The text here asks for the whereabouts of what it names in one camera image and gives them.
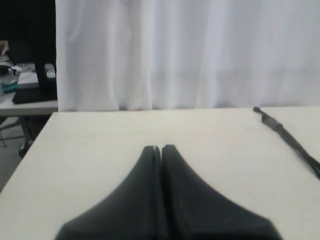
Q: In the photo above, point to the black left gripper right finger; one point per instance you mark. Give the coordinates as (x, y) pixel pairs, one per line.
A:
(196, 211)

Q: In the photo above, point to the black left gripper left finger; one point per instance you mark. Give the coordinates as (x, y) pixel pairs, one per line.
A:
(130, 212)

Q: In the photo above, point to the grey side table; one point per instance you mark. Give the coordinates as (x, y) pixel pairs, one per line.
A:
(21, 111)

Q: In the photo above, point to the white backdrop curtain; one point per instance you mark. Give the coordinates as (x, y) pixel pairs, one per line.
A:
(196, 54)

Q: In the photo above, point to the black monitor stand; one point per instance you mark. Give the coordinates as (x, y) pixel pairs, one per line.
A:
(38, 52)

